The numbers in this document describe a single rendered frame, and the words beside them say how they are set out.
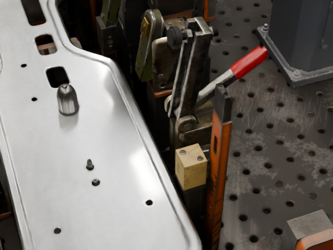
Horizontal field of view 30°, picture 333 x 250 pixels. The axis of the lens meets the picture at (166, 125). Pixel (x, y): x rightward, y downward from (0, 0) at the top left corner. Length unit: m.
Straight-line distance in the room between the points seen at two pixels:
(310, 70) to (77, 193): 0.75
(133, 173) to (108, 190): 0.05
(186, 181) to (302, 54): 0.67
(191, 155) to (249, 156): 0.49
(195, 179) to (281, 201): 0.43
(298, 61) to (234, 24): 0.24
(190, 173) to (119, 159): 0.13
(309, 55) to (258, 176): 0.32
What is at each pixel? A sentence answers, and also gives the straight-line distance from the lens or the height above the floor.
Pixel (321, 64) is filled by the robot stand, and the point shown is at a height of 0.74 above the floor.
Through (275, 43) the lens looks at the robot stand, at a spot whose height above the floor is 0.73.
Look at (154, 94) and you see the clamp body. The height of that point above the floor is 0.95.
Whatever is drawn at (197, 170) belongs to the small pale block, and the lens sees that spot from 0.84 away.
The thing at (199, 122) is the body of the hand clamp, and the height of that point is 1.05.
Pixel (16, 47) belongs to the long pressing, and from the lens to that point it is 1.12.
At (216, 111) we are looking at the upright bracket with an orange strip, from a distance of 0.76.
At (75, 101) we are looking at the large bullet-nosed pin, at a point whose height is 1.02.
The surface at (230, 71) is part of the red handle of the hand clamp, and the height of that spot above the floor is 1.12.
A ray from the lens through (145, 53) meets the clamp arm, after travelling 1.01.
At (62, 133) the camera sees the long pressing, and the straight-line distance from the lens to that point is 0.96.
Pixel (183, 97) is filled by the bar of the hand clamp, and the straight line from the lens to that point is 0.84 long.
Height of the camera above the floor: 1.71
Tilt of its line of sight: 48 degrees down
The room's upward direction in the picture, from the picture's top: straight up
